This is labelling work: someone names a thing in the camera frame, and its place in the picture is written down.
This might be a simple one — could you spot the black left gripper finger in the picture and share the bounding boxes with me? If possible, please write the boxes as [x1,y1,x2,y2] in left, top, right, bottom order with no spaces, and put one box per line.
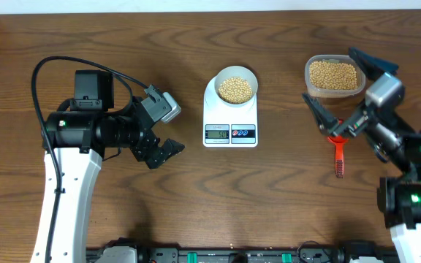
[162,139,185,157]
[145,147,172,169]

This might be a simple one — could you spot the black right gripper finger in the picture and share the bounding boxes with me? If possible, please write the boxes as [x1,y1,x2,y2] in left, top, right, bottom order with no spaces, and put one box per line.
[302,93,340,136]
[348,47,399,81]

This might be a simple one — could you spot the red measuring scoop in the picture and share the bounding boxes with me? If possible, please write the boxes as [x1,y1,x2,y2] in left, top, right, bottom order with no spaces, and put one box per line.
[328,135,349,179]

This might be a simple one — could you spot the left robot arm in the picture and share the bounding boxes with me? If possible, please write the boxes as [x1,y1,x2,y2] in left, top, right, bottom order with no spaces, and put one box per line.
[31,70,185,262]

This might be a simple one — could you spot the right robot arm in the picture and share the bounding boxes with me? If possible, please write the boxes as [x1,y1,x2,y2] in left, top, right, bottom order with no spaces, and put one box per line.
[303,47,421,262]

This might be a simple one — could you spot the white digital kitchen scale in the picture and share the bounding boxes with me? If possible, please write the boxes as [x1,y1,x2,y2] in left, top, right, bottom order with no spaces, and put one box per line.
[202,77,259,148]

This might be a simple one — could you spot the soybeans in bowl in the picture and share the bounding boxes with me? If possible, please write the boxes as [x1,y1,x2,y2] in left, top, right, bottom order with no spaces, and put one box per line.
[217,77,253,104]

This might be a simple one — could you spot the light blue bowl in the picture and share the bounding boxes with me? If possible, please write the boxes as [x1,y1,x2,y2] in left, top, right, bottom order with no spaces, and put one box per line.
[214,66,259,107]

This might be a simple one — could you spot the clear plastic container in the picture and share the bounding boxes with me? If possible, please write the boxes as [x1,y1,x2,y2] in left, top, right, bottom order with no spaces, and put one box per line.
[305,55,366,98]

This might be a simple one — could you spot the soybeans in container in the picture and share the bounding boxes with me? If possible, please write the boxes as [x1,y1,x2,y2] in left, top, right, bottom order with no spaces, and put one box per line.
[308,61,357,90]

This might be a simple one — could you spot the black left camera cable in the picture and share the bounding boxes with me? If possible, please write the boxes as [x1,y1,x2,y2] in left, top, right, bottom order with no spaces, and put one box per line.
[30,55,160,263]

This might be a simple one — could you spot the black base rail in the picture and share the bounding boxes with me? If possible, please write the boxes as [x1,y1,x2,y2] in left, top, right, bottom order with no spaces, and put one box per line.
[86,238,400,263]

